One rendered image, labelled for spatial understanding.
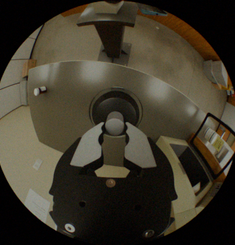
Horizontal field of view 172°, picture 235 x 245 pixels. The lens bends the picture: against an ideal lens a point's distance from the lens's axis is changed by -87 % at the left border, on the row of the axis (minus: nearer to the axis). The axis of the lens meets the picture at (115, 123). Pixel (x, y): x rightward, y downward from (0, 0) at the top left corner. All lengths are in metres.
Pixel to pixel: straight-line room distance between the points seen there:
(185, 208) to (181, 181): 0.14
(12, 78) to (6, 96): 0.43
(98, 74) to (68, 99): 0.20
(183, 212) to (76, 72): 0.78
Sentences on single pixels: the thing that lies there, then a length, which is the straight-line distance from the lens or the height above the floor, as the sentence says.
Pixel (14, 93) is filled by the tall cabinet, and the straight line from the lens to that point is 2.58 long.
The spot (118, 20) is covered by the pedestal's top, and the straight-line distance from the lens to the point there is 0.53.
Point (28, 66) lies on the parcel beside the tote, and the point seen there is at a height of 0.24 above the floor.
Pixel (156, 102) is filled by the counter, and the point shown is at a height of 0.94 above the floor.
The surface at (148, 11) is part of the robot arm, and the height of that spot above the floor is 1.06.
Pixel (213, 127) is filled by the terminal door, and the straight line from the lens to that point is 0.72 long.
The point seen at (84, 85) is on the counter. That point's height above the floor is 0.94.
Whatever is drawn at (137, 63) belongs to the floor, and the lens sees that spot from 1.40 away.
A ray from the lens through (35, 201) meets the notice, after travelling 0.78.
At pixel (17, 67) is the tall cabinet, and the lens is 2.62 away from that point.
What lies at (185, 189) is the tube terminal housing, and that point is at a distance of 0.41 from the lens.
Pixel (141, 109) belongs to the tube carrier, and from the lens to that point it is 0.15.
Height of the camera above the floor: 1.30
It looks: 62 degrees down
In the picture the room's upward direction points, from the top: 178 degrees counter-clockwise
